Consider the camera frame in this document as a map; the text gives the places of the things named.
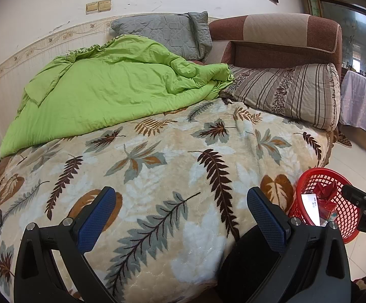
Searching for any beige leaf-print blanket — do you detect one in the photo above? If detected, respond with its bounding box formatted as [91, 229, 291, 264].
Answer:
[0, 96, 333, 303]

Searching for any wooden glass-door cabinet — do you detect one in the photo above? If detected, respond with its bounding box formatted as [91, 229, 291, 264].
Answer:
[301, 0, 366, 86]

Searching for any grey quilted pillow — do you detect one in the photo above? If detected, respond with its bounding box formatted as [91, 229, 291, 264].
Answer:
[110, 11, 213, 63]

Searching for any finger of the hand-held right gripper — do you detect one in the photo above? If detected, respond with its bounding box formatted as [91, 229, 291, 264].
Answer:
[341, 184, 366, 209]

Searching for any striped brown pillow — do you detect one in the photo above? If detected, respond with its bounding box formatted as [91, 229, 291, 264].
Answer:
[219, 63, 341, 131]

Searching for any green quilt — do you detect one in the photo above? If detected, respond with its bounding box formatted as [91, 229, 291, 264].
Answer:
[0, 34, 235, 159]

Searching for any lilac floral tablecloth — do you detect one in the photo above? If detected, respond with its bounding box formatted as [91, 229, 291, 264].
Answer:
[339, 69, 366, 142]

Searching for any red plastic basket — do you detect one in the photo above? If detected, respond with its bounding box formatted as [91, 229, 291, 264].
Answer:
[288, 168, 362, 244]

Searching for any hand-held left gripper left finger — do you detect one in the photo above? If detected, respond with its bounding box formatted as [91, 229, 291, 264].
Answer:
[13, 186, 117, 303]

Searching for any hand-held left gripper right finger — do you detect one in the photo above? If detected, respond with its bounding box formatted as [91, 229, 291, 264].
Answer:
[247, 187, 351, 303]

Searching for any white medicine box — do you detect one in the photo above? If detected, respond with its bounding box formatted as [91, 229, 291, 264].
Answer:
[300, 192, 322, 226]

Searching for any brown patterned slipper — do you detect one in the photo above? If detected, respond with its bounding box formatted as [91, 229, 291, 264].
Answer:
[334, 129, 353, 148]

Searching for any brown upholstered headboard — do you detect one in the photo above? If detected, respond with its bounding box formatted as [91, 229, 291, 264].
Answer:
[191, 13, 343, 70]

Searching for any red foil wrapper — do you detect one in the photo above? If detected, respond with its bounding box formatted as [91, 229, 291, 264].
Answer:
[309, 181, 339, 203]

